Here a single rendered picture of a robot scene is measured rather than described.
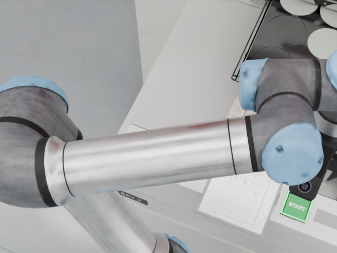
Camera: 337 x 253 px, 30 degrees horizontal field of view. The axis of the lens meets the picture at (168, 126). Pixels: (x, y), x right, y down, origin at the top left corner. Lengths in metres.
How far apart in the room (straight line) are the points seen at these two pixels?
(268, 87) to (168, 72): 0.79
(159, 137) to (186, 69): 0.84
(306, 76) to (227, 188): 0.49
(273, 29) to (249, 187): 0.48
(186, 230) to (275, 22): 0.57
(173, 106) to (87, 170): 0.78
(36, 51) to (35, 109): 1.82
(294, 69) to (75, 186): 0.34
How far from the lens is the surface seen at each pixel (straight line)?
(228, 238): 1.50
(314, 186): 1.05
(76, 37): 2.77
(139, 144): 0.81
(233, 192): 1.32
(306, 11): 1.68
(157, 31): 2.04
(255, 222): 1.30
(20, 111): 0.93
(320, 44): 1.62
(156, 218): 1.58
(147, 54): 2.18
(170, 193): 1.39
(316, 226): 1.32
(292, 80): 0.88
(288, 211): 1.32
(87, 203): 1.04
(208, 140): 0.80
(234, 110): 1.48
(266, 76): 0.89
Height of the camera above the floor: 2.18
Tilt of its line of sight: 61 degrees down
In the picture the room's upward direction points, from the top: 2 degrees counter-clockwise
